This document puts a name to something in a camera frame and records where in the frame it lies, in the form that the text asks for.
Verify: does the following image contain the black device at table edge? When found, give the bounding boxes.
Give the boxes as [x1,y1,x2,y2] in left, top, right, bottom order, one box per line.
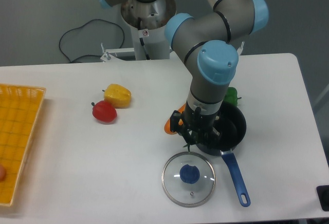
[316,185,329,212]

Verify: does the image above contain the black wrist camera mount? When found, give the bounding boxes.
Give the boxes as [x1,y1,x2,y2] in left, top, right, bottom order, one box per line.
[170,110,182,133]

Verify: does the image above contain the green bell pepper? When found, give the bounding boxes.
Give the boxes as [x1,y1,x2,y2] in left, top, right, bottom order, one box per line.
[224,87,241,106]

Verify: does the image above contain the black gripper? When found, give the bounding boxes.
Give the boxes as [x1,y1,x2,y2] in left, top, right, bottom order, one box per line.
[181,108,218,149]

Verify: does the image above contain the orange bread loaf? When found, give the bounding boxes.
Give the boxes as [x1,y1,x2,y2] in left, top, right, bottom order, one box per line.
[164,104,186,135]

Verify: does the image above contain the green onion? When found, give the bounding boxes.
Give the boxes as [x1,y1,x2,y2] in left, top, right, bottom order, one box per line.
[181,129,203,152]

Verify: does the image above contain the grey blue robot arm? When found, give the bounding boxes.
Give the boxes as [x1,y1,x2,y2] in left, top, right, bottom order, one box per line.
[99,0,269,151]

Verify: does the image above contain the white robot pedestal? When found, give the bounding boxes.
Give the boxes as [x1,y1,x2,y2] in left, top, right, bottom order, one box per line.
[105,0,176,60]

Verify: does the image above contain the black pot blue handle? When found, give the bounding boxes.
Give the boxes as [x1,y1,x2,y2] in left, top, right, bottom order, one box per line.
[196,102,251,207]

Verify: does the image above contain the yellow bell pepper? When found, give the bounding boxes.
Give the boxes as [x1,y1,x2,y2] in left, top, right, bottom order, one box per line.
[103,84,132,108]

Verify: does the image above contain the black cable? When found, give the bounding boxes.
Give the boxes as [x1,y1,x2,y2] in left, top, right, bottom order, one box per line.
[59,18,125,64]

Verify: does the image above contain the yellow woven basket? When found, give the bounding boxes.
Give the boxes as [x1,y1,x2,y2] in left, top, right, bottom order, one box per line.
[1,83,46,207]

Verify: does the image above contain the white table clamp bracket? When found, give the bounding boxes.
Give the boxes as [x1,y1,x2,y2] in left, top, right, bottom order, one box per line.
[236,41,245,55]

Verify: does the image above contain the glass lid blue knob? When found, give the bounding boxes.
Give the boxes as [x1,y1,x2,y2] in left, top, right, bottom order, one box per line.
[161,152,216,208]

